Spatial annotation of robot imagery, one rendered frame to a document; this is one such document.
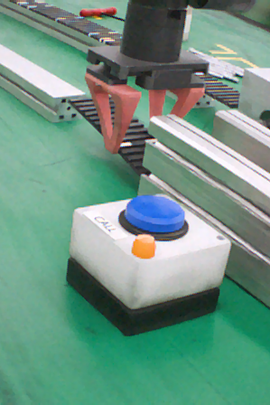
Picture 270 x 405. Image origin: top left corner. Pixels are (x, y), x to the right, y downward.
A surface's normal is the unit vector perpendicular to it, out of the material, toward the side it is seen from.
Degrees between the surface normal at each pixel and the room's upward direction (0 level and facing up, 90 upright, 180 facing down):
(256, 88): 90
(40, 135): 0
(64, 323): 0
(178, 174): 90
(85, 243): 90
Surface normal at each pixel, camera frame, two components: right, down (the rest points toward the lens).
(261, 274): -0.81, 0.15
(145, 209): 0.11, -0.88
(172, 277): 0.57, 0.43
